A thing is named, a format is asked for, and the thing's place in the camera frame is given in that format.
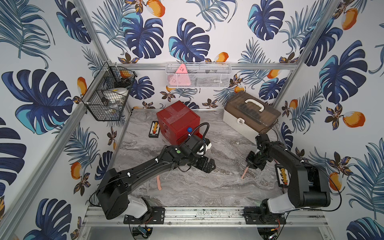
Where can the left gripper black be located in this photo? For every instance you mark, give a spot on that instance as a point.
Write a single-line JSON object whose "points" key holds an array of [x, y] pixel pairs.
{"points": [[202, 162]]}

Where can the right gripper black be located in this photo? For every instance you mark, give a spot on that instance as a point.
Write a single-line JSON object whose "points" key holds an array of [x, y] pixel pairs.
{"points": [[250, 163]]}

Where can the red three-drawer cabinet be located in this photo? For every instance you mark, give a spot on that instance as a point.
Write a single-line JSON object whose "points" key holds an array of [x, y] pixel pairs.
{"points": [[176, 122]]}

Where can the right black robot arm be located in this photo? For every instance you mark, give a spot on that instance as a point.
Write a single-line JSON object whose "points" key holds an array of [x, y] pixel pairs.
{"points": [[307, 189]]}

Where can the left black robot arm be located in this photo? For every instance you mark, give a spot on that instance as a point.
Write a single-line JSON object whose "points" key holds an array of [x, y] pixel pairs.
{"points": [[114, 192]]}

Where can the black connector board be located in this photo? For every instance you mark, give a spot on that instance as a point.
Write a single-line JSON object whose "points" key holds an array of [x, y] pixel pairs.
{"points": [[283, 176], [154, 130]]}

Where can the brown lid storage box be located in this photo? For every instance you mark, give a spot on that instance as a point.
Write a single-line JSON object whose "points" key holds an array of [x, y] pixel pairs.
{"points": [[249, 116]]}

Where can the pink triangle item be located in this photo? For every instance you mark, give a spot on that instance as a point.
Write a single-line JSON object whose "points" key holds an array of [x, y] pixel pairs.
{"points": [[179, 76]]}

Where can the white object in basket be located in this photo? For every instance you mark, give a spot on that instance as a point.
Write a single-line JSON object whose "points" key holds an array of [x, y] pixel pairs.
{"points": [[116, 95]]}

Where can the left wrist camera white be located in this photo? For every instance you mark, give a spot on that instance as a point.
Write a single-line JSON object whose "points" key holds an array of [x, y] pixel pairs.
{"points": [[207, 145]]}

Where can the clear wall shelf basket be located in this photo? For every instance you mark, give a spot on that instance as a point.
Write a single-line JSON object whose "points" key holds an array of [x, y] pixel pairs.
{"points": [[205, 75]]}

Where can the black wire basket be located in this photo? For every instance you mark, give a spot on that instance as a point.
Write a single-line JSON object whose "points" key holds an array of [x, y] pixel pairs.
{"points": [[109, 77]]}

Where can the aluminium front rail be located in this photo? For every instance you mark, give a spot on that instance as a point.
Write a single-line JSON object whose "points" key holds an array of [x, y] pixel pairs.
{"points": [[230, 217]]}

